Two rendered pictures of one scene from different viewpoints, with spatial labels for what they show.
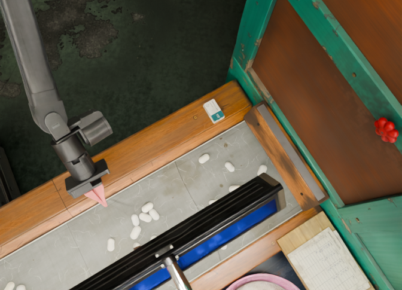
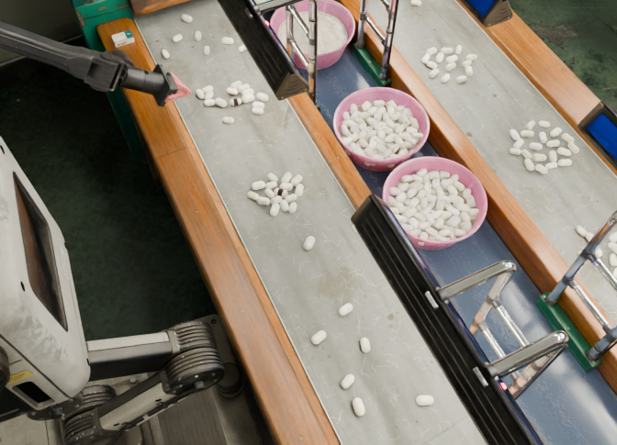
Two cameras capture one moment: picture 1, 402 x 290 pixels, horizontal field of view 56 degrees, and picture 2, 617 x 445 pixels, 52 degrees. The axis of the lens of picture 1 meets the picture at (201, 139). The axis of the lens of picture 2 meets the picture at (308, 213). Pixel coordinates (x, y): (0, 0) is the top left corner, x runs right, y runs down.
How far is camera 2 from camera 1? 143 cm
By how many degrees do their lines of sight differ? 32
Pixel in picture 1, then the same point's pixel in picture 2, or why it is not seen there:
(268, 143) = not seen: outside the picture
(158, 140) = not seen: hidden behind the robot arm
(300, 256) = not seen: outside the picture
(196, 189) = (192, 62)
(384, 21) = not seen: outside the picture
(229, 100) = (116, 29)
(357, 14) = not seen: outside the picture
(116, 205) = (193, 117)
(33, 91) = (79, 52)
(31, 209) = (181, 174)
